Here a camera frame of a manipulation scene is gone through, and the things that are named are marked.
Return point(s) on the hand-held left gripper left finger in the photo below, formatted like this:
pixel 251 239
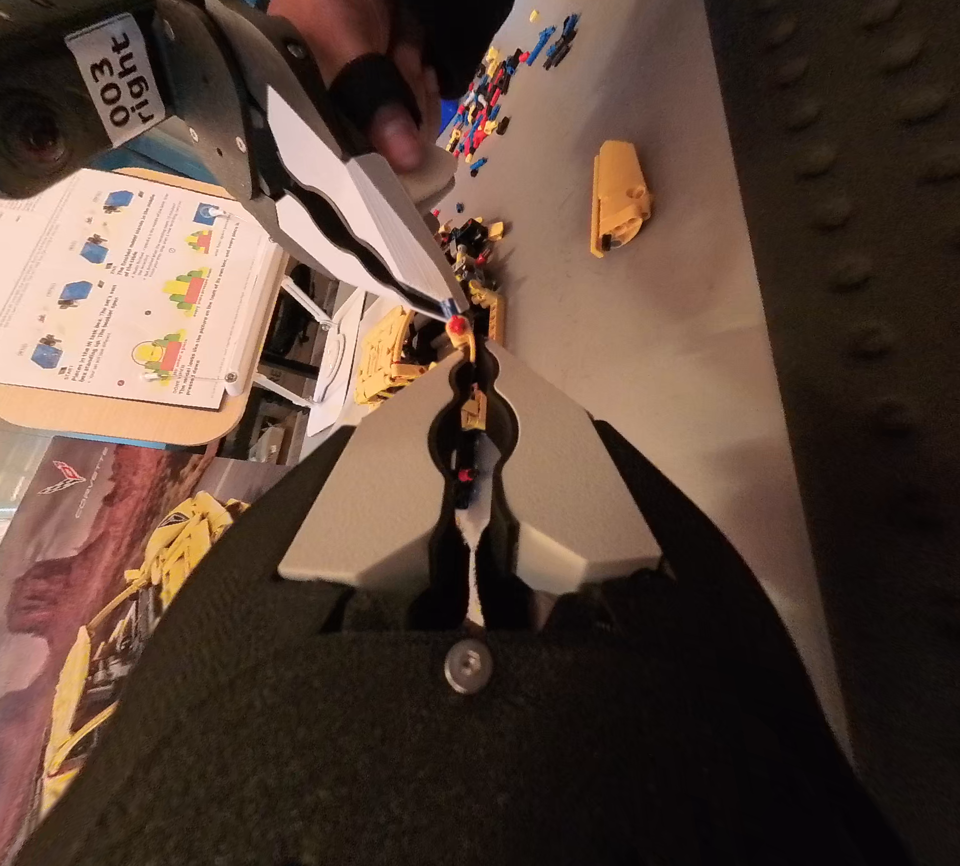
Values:
pixel 367 506

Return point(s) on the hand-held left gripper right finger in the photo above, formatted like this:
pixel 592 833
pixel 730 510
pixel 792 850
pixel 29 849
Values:
pixel 577 506

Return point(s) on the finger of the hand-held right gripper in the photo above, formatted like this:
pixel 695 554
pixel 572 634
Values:
pixel 375 205
pixel 322 243

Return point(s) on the yellow toy brick car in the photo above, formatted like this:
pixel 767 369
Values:
pixel 382 356

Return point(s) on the yellow brick subassembly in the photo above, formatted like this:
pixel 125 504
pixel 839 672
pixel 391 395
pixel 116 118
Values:
pixel 474 408

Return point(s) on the pile of small coloured pins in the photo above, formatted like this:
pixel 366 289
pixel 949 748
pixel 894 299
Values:
pixel 487 100

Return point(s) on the grey desk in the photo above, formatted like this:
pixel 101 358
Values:
pixel 675 356

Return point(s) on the person's right hand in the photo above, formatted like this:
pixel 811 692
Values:
pixel 330 3

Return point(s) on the printed instruction sheet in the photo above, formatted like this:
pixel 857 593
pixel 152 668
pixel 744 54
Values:
pixel 112 281

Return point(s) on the yellow curved panel piece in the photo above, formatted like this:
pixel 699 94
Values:
pixel 619 190

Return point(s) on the wooden clipboard board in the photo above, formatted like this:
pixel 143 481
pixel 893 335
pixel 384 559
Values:
pixel 112 423

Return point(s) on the toy car set box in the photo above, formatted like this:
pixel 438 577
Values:
pixel 75 543

